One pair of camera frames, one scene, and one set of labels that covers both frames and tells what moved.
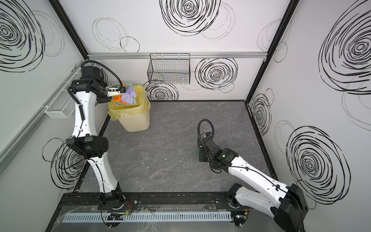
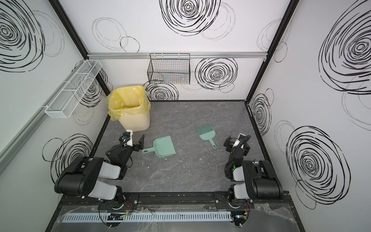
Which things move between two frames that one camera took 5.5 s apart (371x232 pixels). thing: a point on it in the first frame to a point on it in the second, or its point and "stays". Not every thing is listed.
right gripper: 202,153 to 237,148
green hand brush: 197,150 to 206,132
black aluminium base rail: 150,201 stays
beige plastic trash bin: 134,123 stays
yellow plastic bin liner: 142,107 stays
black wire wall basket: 171,68 stays
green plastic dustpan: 129,98 to 162,147
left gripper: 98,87 to 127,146
